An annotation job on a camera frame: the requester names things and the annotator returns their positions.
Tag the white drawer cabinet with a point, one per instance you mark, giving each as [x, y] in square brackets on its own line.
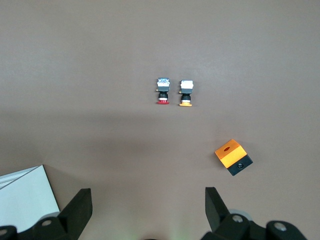
[25, 195]

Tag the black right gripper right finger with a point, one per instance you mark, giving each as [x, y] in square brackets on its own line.
[223, 220]

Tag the red mushroom push button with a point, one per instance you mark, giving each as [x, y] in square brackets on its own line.
[163, 86]

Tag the brown table mat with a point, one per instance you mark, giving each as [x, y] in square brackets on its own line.
[125, 62]

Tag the orange black button enclosure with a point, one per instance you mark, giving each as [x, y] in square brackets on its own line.
[231, 156]

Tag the yellow mushroom push button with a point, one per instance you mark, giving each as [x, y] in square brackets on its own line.
[186, 87]

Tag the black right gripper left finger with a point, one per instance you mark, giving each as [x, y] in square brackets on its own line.
[72, 217]

